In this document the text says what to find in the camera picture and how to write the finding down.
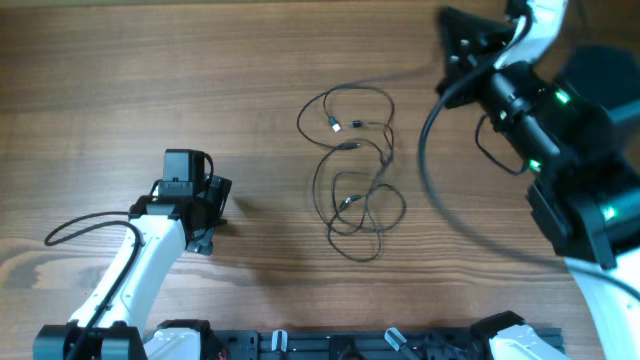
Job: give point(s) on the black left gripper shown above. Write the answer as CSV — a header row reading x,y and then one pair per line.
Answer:
x,y
216,190

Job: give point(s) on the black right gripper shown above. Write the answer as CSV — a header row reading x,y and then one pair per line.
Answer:
x,y
483,41

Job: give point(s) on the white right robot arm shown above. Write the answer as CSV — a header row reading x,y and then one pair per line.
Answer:
x,y
571,133

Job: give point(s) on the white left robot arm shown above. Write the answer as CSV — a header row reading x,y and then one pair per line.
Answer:
x,y
178,215

